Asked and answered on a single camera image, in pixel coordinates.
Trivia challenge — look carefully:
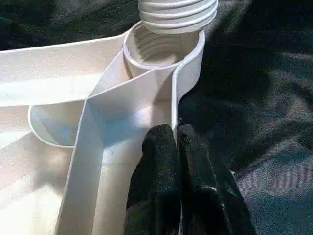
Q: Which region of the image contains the white plastic table top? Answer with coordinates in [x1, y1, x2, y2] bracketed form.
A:
[0, 20, 206, 235]

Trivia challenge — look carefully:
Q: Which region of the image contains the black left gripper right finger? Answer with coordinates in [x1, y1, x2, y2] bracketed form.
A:
[177, 123, 258, 235]

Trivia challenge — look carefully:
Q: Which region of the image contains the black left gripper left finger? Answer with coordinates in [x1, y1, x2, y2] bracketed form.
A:
[123, 124, 182, 235]

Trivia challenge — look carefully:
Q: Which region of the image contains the white plastic table leg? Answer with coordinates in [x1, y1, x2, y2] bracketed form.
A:
[138, 0, 219, 35]

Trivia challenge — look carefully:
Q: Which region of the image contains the black work mat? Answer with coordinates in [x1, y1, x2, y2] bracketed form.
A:
[0, 0, 313, 235]

